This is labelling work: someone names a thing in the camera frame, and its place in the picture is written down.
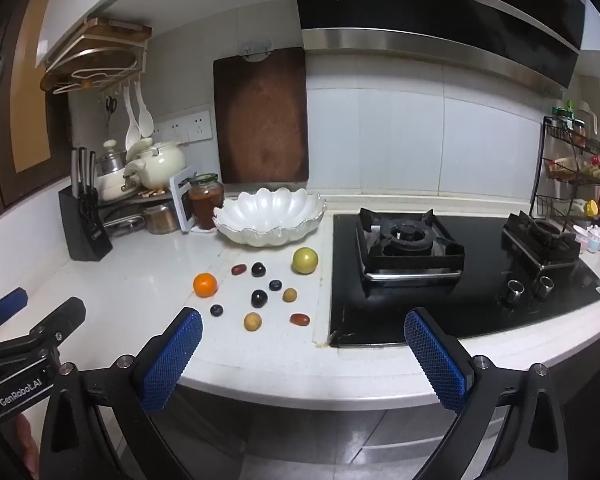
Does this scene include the brown wooden cutting board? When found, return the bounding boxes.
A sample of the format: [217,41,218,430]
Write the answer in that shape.
[213,47,309,184]

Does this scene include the orange mandarin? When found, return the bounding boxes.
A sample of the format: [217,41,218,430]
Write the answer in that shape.
[193,273,218,298]

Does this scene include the white hanging spoon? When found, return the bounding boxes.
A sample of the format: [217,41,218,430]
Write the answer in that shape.
[134,80,155,139]

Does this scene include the white wall power outlets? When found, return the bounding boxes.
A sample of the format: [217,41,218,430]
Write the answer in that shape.
[154,110,213,144]

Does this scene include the wall rack with boards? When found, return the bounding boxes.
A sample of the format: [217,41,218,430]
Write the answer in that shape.
[40,18,152,94]

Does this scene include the dark plum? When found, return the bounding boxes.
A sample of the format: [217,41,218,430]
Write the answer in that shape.
[250,289,268,309]
[251,262,266,278]

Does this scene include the small steel lidded pot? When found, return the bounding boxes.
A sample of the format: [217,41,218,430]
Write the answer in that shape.
[96,139,126,176]

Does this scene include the tan longan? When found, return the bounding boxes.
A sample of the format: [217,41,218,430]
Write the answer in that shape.
[244,312,262,332]
[283,287,298,304]

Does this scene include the black gas stove top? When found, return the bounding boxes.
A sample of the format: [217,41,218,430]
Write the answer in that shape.
[327,214,600,348]

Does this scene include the black range hood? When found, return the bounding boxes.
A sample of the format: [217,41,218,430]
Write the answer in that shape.
[297,0,585,98]

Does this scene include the small glass spice jar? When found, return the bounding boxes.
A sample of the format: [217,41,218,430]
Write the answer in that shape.
[143,203,180,235]

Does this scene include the cream ceramic pot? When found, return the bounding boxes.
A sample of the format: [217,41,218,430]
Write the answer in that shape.
[123,138,186,190]

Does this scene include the green round fruit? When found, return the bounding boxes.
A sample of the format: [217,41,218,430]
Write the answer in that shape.
[291,247,320,275]

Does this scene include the white scalloped fruit bowl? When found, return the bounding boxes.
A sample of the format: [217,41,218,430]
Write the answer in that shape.
[213,188,327,248]

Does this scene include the black knife block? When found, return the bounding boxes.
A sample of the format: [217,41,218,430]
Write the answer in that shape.
[58,148,112,262]

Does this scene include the white plastic rack frame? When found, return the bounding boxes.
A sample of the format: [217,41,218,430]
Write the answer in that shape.
[169,167,197,234]

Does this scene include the black wire spice rack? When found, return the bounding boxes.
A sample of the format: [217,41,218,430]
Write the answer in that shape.
[529,101,600,230]

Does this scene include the right burner grate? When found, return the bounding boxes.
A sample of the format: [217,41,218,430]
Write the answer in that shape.
[502,211,580,274]

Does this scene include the glass jar green lid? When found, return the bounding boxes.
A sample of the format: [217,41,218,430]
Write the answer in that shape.
[189,174,224,230]

